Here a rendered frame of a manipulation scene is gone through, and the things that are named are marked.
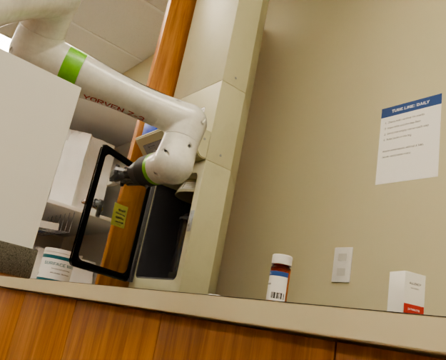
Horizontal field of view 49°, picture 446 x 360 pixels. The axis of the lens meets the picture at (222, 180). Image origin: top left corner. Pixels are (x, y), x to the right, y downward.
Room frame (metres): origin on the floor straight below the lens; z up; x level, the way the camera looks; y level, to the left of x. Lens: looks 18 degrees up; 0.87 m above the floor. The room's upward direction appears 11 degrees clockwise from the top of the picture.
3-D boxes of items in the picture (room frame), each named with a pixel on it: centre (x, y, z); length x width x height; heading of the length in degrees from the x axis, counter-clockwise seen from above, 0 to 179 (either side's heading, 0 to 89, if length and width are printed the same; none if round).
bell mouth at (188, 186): (1.68, 0.07, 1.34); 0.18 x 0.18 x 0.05
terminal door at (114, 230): (1.61, 0.33, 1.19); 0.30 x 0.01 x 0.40; 152
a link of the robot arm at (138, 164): (1.32, 0.21, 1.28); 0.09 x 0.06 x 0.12; 126
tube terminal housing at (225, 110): (1.71, 0.06, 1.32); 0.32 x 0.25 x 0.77; 36
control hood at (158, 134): (1.60, 0.21, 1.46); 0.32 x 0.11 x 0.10; 36
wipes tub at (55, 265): (2.07, 0.61, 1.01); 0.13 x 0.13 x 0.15
